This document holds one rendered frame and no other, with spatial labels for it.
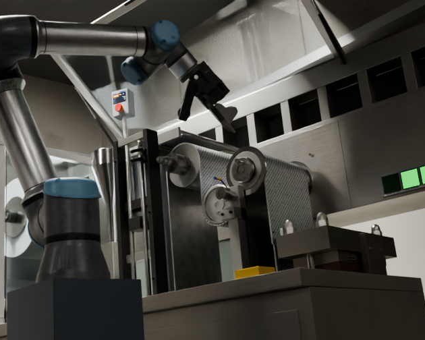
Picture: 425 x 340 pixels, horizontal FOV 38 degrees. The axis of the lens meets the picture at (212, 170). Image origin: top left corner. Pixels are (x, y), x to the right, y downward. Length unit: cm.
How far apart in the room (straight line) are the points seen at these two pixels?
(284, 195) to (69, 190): 76
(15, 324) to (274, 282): 55
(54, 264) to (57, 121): 418
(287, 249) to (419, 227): 162
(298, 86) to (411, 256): 133
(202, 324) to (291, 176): 59
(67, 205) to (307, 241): 66
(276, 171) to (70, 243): 78
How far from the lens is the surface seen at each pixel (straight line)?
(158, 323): 167
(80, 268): 128
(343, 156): 206
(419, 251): 323
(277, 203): 183
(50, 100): 548
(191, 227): 210
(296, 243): 168
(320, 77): 218
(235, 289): 147
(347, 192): 204
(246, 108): 234
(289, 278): 138
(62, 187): 133
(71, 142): 544
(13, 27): 147
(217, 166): 204
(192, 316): 159
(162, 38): 155
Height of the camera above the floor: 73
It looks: 17 degrees up
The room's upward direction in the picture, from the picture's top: 5 degrees counter-clockwise
